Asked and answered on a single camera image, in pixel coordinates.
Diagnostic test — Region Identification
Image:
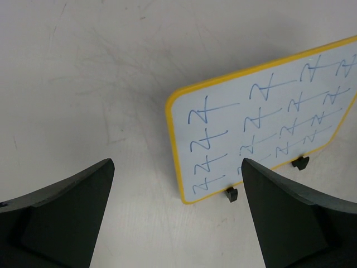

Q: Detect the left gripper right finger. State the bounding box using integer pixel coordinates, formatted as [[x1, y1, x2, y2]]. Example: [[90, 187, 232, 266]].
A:
[[242, 158, 356, 267]]

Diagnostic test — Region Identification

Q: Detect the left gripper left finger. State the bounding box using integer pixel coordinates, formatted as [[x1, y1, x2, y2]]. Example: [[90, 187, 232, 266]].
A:
[[1, 159, 115, 267]]

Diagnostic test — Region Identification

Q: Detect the yellow-framed whiteboard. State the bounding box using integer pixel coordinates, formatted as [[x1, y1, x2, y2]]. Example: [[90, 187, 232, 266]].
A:
[[165, 37, 356, 204]]

